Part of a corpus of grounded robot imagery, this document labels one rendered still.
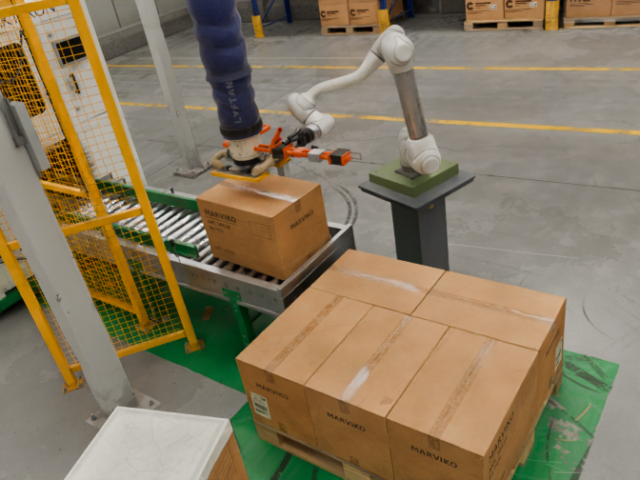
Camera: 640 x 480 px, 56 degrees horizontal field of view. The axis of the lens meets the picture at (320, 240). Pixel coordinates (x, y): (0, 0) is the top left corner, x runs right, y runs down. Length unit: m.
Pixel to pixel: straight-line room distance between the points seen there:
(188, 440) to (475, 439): 1.05
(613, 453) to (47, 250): 2.70
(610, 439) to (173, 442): 2.01
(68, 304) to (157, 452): 1.40
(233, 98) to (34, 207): 1.05
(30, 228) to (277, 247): 1.16
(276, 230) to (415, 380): 1.07
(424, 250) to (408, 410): 1.47
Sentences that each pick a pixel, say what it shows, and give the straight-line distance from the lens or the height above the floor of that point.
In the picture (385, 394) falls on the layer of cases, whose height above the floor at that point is 0.54.
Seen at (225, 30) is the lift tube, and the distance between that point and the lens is 2.99.
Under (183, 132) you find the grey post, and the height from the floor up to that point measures 0.44.
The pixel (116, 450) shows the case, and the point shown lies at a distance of 1.97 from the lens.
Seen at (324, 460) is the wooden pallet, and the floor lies 0.02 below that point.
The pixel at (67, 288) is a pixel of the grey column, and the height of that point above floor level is 0.89.
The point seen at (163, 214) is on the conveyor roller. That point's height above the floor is 0.52.
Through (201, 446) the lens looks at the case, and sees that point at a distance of 1.86.
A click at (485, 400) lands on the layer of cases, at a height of 0.54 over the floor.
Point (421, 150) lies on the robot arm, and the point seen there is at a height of 1.06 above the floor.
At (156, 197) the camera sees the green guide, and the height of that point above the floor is 0.60.
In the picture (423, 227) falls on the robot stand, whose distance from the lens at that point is 3.62.
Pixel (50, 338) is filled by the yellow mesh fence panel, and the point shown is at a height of 0.39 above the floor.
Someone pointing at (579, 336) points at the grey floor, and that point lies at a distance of 3.63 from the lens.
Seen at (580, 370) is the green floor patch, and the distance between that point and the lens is 3.43.
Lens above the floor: 2.35
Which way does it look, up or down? 30 degrees down
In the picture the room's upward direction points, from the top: 11 degrees counter-clockwise
